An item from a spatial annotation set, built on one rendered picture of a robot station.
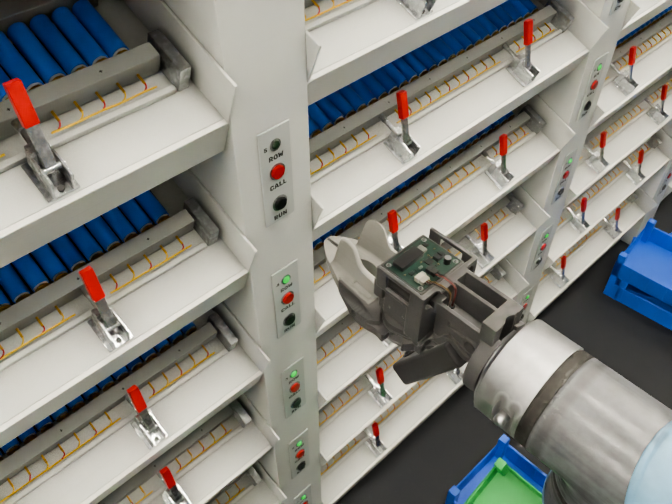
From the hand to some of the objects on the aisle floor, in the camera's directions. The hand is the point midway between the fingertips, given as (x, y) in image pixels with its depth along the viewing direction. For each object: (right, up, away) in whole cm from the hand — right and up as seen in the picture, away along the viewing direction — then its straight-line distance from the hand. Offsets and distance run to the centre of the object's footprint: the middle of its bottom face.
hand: (336, 252), depth 68 cm
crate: (+33, -62, +73) cm, 102 cm away
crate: (+42, -60, +83) cm, 111 cm away
